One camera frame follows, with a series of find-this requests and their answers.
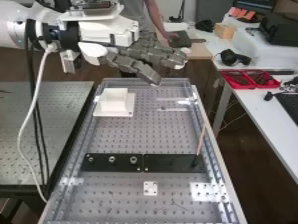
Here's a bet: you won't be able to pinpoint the red tray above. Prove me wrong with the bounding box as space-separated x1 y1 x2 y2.
219 69 258 90
244 68 282 90

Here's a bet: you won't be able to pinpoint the thin stick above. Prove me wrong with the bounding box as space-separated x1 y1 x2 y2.
192 119 210 168

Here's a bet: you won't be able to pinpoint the wooden block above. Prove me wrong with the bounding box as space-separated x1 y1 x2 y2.
212 22 236 41

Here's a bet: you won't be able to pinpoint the black keyboard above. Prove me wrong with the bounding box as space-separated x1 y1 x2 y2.
274 92 298 127

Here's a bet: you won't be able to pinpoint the small black device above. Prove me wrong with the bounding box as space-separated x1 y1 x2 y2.
262 90 276 102

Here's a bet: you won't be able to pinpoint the white cable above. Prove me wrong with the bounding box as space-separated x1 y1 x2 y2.
15 43 59 204

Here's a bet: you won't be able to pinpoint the small white circuit board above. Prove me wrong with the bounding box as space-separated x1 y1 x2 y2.
141 180 159 197

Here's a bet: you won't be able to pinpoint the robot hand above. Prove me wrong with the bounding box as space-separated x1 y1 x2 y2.
57 0 192 88

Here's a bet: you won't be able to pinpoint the black case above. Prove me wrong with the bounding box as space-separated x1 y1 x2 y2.
258 12 298 47

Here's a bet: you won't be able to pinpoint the black cable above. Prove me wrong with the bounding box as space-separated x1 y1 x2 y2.
25 19 53 192

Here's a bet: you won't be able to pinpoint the black headphones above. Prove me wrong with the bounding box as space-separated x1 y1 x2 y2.
218 48 252 67

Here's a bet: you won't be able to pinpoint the clear box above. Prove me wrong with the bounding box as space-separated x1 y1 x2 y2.
37 76 250 224

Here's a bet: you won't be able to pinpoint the small white box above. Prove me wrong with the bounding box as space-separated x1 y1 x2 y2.
91 86 137 118

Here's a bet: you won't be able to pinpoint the person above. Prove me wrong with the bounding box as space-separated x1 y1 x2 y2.
118 0 183 48

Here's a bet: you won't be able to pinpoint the white desk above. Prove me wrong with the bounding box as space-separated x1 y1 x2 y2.
190 25 298 73
211 68 298 185

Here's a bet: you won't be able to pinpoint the black plate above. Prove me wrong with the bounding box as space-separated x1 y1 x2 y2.
79 152 207 175

